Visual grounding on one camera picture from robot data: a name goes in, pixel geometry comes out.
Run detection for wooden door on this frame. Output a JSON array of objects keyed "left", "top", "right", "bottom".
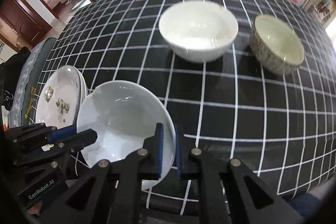
[{"left": 1, "top": 0, "right": 52, "bottom": 47}]

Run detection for black white grid tablecloth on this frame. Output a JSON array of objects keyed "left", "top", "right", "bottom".
[{"left": 34, "top": 0, "right": 335, "bottom": 199}]

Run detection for green patterned bowl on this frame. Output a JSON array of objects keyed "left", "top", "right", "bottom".
[{"left": 249, "top": 14, "right": 305, "bottom": 76}]

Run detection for plain white bowl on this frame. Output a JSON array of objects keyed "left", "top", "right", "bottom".
[{"left": 158, "top": 0, "right": 239, "bottom": 63}]

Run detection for cartoon print plate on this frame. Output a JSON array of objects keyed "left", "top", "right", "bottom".
[{"left": 35, "top": 65, "right": 81, "bottom": 128}]

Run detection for white bowl red emblem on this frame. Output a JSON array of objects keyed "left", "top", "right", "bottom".
[{"left": 77, "top": 80, "right": 176, "bottom": 178}]

